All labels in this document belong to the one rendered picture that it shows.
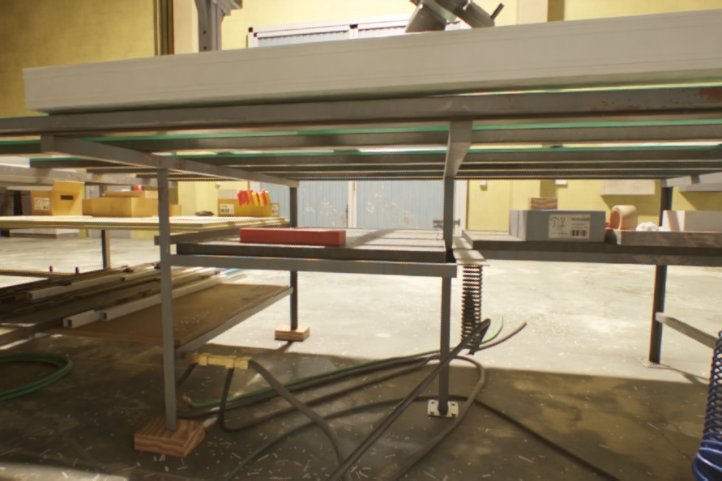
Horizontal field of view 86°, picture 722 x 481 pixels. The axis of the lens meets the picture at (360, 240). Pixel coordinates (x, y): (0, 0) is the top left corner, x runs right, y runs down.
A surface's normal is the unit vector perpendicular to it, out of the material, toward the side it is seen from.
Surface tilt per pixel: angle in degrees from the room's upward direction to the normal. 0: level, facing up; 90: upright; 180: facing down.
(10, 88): 90
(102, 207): 90
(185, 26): 90
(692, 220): 90
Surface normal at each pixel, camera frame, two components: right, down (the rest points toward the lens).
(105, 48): -0.19, 0.08
